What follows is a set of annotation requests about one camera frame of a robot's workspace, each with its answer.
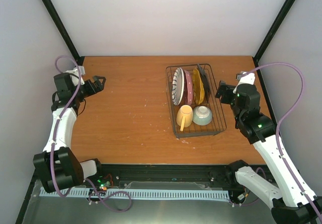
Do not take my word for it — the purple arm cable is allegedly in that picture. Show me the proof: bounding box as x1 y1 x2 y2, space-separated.
49 55 132 212
238 62 322 222

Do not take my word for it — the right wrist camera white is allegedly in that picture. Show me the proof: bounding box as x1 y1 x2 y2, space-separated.
236 71 256 85

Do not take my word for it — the yellow dotted scalloped plate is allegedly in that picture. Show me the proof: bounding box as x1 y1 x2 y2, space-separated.
192 68 205 105

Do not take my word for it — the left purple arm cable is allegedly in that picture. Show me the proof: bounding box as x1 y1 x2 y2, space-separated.
49 55 132 212

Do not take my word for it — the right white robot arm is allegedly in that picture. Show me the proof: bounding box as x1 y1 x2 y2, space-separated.
215 81 321 223

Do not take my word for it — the pink scalloped plate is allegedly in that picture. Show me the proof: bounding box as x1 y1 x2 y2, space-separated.
184 70 193 105

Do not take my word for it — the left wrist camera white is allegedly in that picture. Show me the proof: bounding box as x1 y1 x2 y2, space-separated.
64 66 86 86

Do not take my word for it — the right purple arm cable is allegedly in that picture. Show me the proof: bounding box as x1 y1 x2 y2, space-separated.
238 62 322 222

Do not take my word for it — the pale green ceramic bowl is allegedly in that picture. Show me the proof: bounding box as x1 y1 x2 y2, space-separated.
193 105 212 126

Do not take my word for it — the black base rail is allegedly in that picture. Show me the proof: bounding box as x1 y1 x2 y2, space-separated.
89 164 230 189

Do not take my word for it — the white blue striped plate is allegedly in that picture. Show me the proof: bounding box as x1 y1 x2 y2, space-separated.
172 67 185 106

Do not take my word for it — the dark striped bottom plate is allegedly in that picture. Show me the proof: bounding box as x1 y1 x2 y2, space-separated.
197 64 211 103

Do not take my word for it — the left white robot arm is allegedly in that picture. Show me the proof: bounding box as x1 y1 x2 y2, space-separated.
33 70 106 193

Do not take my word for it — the light blue cable duct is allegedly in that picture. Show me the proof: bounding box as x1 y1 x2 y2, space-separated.
39 186 230 201

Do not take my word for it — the yellow ceramic mug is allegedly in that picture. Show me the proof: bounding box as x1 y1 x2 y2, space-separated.
176 105 193 132

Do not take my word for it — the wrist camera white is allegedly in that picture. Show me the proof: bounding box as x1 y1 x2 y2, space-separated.
64 66 86 86
236 71 256 85

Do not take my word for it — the black wire dish rack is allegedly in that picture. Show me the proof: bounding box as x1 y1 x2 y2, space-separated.
166 63 227 138

